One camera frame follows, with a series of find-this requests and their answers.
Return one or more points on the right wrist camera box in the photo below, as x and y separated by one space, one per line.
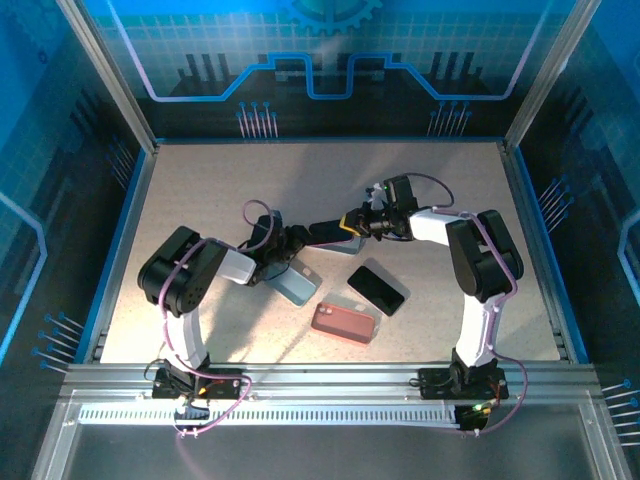
376 197

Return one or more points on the black smartphone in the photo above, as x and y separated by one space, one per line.
325 230
375 290

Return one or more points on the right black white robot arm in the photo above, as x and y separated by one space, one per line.
480 260

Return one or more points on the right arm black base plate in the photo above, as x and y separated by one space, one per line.
435 385

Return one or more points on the blue-grey phone case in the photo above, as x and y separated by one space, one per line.
345 247
300 287

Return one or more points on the red phone case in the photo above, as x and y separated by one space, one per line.
342 324

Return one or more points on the aluminium side rail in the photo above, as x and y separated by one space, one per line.
130 220
532 220

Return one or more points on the aluminium frame post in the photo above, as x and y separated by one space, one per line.
550 70
107 75

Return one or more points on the black controller board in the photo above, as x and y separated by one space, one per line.
472 417

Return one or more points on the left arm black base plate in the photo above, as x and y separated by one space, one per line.
227 389

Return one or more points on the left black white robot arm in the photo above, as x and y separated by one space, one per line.
175 280

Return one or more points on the aluminium cross rail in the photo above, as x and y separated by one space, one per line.
325 380

